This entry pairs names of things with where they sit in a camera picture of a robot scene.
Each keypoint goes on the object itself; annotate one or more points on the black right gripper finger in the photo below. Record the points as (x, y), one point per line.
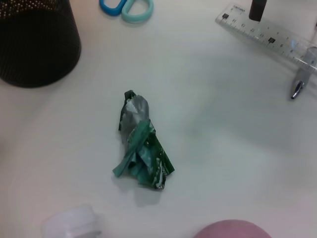
(257, 10)

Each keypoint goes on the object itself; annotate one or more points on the green plastic wrapper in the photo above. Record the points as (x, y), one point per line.
(141, 141)

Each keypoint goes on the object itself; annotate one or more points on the pink peach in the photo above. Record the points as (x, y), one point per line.
(232, 230)

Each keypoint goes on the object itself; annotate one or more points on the transparent plastic ruler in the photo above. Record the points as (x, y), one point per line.
(267, 34)

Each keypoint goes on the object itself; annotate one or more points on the silver white pen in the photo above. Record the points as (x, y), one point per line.
(301, 79)

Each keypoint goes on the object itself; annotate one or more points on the blue scissors with sheath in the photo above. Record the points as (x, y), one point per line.
(136, 12)

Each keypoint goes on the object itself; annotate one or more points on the black mesh pen holder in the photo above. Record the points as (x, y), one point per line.
(34, 44)

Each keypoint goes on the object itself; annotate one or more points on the clear green-label water bottle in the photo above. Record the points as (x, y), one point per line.
(71, 223)

